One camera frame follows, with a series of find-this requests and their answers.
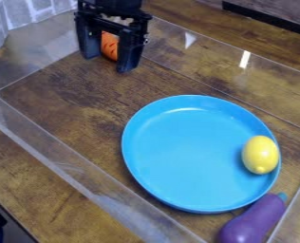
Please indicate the orange toy carrot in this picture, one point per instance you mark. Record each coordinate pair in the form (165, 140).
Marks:
(108, 45)

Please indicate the blue round plate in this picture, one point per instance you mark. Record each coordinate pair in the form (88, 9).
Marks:
(181, 147)

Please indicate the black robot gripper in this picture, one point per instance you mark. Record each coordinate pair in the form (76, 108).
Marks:
(90, 21)

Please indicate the purple toy eggplant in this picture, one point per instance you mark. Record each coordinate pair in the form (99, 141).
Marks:
(249, 227)

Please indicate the clear acrylic enclosure wall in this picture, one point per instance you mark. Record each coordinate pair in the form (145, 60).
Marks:
(66, 185)

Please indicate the yellow toy lemon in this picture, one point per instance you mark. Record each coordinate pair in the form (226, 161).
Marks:
(259, 155)

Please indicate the white grid curtain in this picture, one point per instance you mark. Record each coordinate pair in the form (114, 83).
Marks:
(19, 13)

